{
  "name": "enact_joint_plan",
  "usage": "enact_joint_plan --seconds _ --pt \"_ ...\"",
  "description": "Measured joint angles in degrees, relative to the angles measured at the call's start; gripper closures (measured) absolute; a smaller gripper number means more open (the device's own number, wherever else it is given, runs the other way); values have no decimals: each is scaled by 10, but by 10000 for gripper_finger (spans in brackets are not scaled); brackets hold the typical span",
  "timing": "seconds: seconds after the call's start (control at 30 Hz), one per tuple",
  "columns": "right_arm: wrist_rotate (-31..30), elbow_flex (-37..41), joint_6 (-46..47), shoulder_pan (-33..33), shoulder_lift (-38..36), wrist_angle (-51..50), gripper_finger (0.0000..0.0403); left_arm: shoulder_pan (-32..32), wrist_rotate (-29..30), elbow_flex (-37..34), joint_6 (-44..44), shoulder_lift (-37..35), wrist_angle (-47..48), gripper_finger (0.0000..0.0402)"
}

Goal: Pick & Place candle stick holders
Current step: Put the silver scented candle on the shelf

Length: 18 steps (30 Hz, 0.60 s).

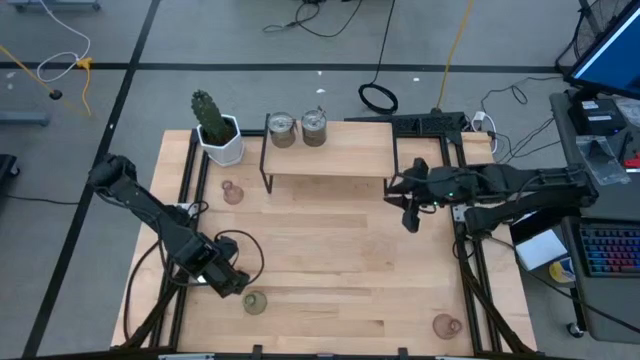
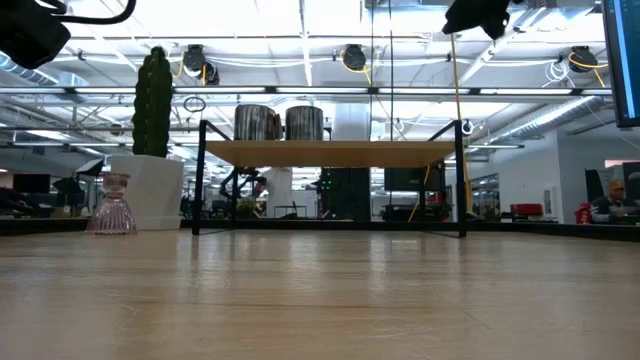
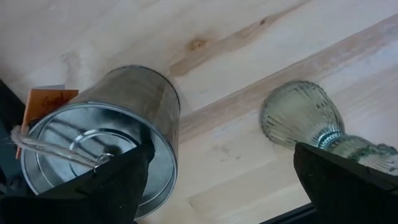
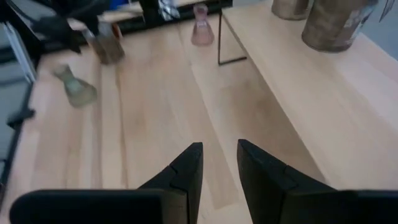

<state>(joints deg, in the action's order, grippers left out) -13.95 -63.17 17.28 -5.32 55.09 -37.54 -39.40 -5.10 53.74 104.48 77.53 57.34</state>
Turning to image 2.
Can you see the ribbed silver candle tin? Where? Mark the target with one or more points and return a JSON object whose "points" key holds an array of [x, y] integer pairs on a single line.
{"points": [[304, 124]]}

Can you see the silver candle tin brown label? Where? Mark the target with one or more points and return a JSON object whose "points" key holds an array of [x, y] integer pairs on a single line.
{"points": [[255, 124]]}

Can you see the pink glass candlestick holder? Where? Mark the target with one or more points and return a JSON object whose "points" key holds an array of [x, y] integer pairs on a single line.
{"points": [[112, 210]]}

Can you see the background black robot arm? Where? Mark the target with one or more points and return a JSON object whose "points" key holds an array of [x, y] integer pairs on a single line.
{"points": [[240, 180]]}

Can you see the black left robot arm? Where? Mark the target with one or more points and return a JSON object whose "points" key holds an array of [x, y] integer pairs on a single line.
{"points": [[27, 32]]}

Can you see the black background screen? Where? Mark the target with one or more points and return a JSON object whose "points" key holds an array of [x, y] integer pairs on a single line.
{"points": [[410, 180]]}

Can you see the red box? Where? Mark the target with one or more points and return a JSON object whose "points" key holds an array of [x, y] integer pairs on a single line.
{"points": [[526, 209]]}

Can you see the black equipment rack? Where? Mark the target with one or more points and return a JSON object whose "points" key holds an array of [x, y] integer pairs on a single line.
{"points": [[345, 195]]}

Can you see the person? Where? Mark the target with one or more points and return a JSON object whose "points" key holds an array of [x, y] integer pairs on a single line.
{"points": [[280, 192], [615, 192]]}

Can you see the small green background plant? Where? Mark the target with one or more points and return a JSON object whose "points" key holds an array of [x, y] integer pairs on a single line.
{"points": [[246, 207]]}

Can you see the green cactus plant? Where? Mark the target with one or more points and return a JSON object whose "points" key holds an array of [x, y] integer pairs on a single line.
{"points": [[155, 100]]}

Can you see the white hexagonal plant pot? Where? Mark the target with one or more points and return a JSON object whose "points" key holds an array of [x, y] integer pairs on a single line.
{"points": [[155, 192]]}

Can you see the black background monitor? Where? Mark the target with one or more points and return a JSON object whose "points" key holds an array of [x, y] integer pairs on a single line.
{"points": [[31, 183]]}

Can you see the wooden shelf black metal frame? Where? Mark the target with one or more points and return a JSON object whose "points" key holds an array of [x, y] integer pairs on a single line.
{"points": [[330, 154]]}

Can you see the black aluminium table frame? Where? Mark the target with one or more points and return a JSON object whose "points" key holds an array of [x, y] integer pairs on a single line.
{"points": [[50, 226]]}

